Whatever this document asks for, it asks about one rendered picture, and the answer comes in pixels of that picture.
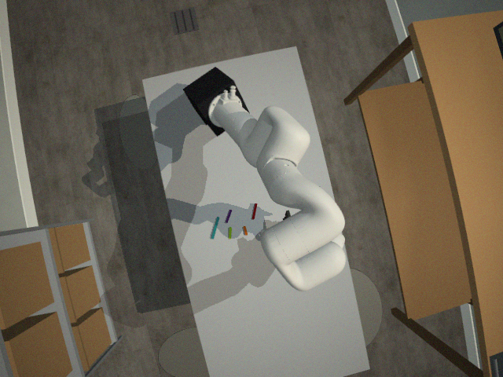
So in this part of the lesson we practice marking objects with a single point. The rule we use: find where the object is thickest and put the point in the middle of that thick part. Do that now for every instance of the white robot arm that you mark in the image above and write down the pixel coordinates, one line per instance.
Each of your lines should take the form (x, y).
(299, 247)

